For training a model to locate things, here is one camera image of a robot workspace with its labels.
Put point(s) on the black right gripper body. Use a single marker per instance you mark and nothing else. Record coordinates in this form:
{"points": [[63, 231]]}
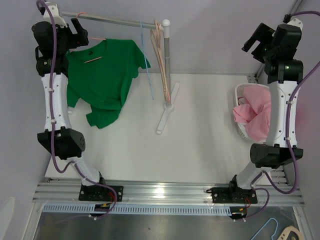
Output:
{"points": [[267, 52]]}

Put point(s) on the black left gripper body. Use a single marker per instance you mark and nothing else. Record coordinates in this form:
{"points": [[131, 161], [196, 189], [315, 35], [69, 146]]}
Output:
{"points": [[67, 40]]}

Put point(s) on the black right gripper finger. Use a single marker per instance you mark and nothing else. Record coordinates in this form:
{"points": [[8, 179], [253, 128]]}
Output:
{"points": [[263, 34], [249, 44]]}

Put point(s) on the green t shirt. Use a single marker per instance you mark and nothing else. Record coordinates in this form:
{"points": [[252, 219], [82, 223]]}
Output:
{"points": [[102, 76]]}

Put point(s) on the blue plastic hanger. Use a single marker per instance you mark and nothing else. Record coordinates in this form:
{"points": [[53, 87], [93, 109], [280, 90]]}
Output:
{"points": [[145, 60]]}

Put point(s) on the pink t shirt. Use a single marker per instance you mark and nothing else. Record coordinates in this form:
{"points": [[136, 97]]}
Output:
{"points": [[252, 112]]}

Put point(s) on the beige wooden hanger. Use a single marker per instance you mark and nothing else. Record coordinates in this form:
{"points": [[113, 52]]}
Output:
{"points": [[160, 60]]}

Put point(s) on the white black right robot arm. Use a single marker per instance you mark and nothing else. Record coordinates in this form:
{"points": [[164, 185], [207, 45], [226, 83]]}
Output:
{"points": [[276, 51]]}

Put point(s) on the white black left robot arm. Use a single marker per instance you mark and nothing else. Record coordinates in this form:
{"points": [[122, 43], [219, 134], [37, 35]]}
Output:
{"points": [[65, 144]]}

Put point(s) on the wooden hanger on floor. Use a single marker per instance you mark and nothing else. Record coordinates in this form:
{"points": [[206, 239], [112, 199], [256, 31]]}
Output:
{"points": [[291, 233]]}

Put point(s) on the white perforated plastic basket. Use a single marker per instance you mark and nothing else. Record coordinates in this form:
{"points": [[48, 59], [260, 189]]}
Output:
{"points": [[240, 90]]}

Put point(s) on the silver white clothes rack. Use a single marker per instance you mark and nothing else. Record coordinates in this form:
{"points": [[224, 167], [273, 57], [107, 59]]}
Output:
{"points": [[160, 39]]}

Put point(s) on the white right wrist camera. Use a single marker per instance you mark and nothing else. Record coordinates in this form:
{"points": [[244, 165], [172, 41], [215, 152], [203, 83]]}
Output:
{"points": [[290, 20]]}

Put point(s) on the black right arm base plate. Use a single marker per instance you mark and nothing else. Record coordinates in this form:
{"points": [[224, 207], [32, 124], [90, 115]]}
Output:
{"points": [[236, 195]]}

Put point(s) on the aluminium rail frame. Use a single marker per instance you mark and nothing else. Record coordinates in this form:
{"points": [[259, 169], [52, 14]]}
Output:
{"points": [[154, 193]]}

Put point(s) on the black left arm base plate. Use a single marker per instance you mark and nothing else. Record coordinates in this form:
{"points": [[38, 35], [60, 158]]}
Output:
{"points": [[96, 193]]}

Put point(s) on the white slotted cable duct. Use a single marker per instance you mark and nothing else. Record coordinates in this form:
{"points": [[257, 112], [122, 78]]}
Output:
{"points": [[139, 209]]}

